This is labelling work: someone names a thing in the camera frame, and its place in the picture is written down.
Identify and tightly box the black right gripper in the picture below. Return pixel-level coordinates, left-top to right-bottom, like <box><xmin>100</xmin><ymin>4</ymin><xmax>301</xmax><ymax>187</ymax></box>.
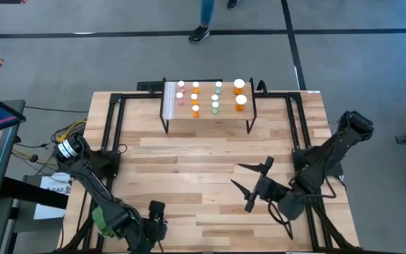
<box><xmin>229</xmin><ymin>157</ymin><xmax>290</xmax><ymax>213</ymax></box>

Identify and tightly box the succulent in white patterned pot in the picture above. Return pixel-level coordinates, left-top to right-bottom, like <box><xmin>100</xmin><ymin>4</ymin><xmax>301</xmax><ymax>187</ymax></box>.
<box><xmin>90</xmin><ymin>206</ymin><xmax>119</xmax><ymax>239</ymax></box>

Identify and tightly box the white paper sheet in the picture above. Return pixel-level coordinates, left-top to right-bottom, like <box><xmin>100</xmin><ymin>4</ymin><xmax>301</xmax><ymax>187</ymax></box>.
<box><xmin>32</xmin><ymin>171</ymin><xmax>74</xmax><ymax>221</ymax></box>

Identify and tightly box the white tape strip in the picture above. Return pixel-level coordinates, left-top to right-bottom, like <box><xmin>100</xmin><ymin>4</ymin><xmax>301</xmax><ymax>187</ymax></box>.
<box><xmin>163</xmin><ymin>81</ymin><xmax>176</xmax><ymax>120</ymax></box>

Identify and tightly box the black power strip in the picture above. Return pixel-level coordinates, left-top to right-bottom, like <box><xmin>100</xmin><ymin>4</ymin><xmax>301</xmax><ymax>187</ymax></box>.
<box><xmin>136</xmin><ymin>80</ymin><xmax>164</xmax><ymax>93</ymax></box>

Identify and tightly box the person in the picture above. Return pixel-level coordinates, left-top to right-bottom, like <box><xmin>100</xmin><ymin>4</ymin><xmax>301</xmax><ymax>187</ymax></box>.
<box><xmin>187</xmin><ymin>0</ymin><xmax>241</xmax><ymax>45</ymax></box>

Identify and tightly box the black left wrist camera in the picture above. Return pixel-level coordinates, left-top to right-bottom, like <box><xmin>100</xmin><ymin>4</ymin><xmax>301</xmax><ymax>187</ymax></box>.
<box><xmin>148</xmin><ymin>200</ymin><xmax>166</xmax><ymax>222</ymax></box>

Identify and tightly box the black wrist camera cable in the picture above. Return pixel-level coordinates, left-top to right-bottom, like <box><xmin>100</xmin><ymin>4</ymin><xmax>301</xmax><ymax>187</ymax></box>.
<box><xmin>268</xmin><ymin>192</ymin><xmax>338</xmax><ymax>241</ymax></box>

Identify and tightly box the wooden shelf black metal frame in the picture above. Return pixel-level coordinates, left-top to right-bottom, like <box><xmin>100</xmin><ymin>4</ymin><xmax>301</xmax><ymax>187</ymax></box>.
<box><xmin>159</xmin><ymin>77</ymin><xmax>257</xmax><ymax>135</ymax></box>

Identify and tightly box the black aluminium table frame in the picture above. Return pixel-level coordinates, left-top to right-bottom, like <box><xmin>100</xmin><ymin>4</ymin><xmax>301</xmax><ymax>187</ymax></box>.
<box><xmin>56</xmin><ymin>90</ymin><xmax>361</xmax><ymax>254</ymax></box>

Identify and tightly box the loose cable bundle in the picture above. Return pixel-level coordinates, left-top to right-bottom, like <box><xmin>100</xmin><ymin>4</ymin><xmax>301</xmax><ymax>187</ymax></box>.
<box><xmin>11</xmin><ymin>119</ymin><xmax>87</xmax><ymax>170</ymax></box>

